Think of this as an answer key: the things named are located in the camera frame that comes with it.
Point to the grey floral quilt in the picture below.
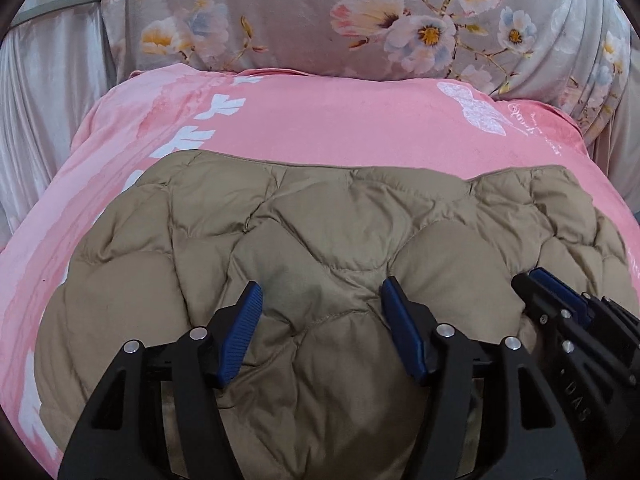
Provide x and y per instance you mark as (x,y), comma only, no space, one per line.
(280,20)

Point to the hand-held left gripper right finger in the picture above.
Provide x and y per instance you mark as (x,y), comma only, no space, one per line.
(405,330)

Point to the pink patterned blanket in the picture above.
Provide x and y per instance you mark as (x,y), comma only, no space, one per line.
(325,120)

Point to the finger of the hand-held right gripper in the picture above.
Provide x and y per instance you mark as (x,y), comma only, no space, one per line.
(575,360)
(555,285)

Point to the silver satin curtain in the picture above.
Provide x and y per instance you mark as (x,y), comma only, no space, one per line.
(50,110)

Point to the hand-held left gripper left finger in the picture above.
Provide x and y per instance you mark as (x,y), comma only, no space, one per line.
(240,330)

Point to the tan quilted jacket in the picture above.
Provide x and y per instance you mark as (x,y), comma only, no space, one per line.
(325,220)

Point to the grey pole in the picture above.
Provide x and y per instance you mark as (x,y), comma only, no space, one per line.
(55,7)

